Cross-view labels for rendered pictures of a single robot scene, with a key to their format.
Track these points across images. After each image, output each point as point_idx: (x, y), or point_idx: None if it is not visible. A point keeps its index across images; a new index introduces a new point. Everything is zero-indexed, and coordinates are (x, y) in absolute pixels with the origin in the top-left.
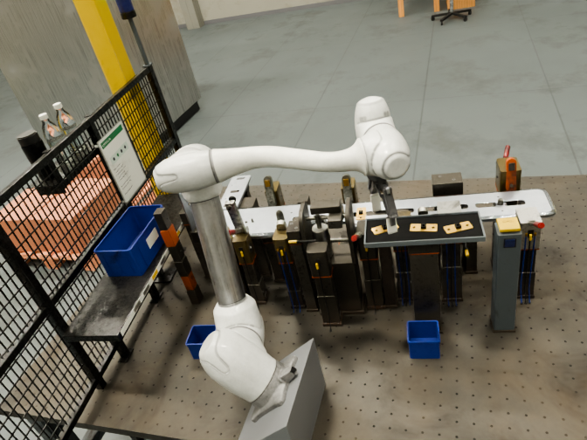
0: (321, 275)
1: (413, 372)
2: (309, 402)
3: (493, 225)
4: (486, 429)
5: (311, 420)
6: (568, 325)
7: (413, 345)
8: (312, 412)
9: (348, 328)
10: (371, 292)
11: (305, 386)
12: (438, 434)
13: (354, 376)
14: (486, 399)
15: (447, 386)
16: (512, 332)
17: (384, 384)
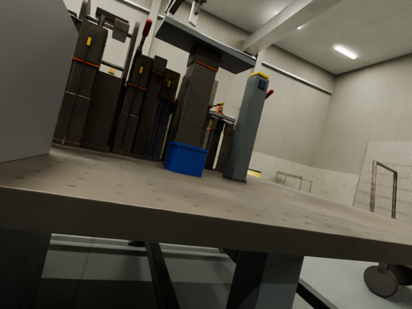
0: (87, 58)
1: (181, 175)
2: (32, 81)
3: (213, 133)
4: (290, 206)
5: (12, 124)
6: (272, 187)
7: (182, 149)
8: (22, 116)
9: (89, 150)
10: (124, 130)
11: (47, 25)
12: (249, 202)
13: (102, 161)
14: (265, 195)
15: (223, 186)
16: (244, 182)
17: (150, 172)
